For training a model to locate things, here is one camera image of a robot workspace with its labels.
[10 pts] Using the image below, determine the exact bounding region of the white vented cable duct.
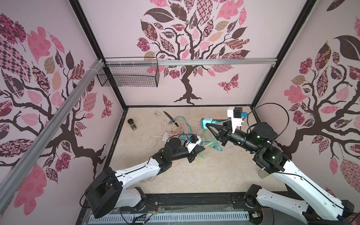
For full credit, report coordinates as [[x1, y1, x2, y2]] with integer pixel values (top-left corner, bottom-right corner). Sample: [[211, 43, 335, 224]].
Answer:
[[88, 211, 249, 225]]

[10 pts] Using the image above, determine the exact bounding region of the black knife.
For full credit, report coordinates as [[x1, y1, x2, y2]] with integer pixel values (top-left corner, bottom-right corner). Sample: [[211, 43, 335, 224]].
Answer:
[[164, 111, 179, 127]]

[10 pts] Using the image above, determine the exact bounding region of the wire mesh basket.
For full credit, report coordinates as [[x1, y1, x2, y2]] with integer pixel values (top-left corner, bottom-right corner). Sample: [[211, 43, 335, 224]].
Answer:
[[97, 56, 160, 87]]

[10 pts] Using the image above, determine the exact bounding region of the white multicolour power strip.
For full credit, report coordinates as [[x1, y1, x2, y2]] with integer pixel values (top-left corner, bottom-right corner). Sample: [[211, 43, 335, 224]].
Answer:
[[162, 132, 180, 143]]

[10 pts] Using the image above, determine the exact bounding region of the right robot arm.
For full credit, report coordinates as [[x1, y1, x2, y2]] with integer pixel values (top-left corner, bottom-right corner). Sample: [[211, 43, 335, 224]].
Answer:
[[202, 121, 354, 225]]

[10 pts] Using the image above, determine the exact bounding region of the black cap spice bottle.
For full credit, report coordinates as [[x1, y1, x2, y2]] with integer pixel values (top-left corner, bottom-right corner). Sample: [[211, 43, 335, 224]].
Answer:
[[127, 119, 137, 130]]

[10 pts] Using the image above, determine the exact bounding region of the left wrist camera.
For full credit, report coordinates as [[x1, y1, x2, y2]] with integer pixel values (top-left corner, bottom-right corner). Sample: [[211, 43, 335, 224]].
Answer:
[[185, 135, 202, 153]]

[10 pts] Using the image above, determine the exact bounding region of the green teal cable tangle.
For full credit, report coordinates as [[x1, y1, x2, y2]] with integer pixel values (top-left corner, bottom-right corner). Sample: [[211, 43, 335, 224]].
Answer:
[[196, 129, 224, 158]]

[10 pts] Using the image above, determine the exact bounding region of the black lid jar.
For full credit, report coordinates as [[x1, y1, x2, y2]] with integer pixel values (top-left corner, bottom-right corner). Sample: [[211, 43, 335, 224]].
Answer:
[[257, 169, 269, 179]]

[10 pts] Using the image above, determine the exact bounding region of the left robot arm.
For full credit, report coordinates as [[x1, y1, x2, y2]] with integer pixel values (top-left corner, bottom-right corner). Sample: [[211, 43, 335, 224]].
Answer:
[[84, 135, 205, 218]]

